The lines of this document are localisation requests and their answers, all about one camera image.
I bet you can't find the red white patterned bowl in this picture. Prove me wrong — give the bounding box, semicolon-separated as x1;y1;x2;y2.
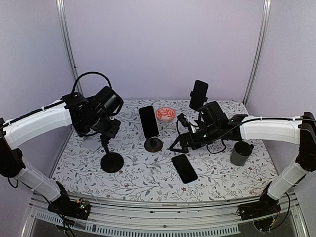
156;107;176;122

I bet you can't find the small round base phone stand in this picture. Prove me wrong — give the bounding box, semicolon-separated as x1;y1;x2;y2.
144;138;163;153

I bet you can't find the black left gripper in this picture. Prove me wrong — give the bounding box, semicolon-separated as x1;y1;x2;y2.
88;111;122;139

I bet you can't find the right aluminium frame post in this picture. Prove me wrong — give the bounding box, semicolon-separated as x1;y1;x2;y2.
242;0;272;106

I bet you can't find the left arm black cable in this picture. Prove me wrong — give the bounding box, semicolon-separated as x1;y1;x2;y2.
71;71;113;99

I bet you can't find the white flat phone stand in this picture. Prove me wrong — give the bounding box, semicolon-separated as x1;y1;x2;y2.
82;137;101;152

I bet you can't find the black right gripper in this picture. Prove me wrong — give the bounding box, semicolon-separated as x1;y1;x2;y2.
169;122;221;154

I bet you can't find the black phone with white edge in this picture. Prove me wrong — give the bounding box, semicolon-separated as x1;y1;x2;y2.
138;105;159;139

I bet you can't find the aluminium front rail base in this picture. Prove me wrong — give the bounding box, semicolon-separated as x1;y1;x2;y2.
21;193;311;237

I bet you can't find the floral patterned tablecloth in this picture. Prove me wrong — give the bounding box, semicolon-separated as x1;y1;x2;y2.
52;100;277;202

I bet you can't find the dark grey mug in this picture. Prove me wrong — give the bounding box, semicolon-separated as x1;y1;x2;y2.
230;141;254;166

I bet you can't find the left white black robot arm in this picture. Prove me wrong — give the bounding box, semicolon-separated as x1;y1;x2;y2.
0;86;124;220

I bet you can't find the left aluminium frame post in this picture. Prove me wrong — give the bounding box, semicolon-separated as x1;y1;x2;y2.
56;0;79;81

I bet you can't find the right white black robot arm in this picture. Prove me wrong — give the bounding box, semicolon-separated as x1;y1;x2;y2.
169;101;316;220

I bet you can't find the black gooseneck stand round base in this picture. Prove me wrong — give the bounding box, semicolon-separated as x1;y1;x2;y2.
100;135;124;173

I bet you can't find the tall black clamp phone stand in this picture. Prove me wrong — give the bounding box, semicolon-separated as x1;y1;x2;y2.
189;91;207;112

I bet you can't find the aluminium frame post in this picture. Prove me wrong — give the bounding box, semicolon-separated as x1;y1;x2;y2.
242;0;272;106
56;0;79;81

